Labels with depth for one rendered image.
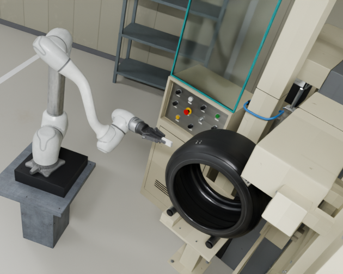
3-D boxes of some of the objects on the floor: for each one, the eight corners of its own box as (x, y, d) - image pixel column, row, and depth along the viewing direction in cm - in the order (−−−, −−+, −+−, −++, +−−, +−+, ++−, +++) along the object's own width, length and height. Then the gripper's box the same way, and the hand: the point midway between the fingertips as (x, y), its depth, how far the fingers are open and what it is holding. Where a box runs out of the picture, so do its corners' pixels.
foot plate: (186, 241, 282) (187, 240, 281) (211, 262, 272) (212, 261, 270) (166, 261, 263) (167, 260, 262) (193, 285, 253) (193, 284, 252)
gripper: (133, 125, 188) (165, 143, 176) (148, 118, 197) (179, 134, 185) (132, 136, 192) (163, 155, 181) (147, 129, 201) (177, 145, 190)
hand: (166, 142), depth 185 cm, fingers closed
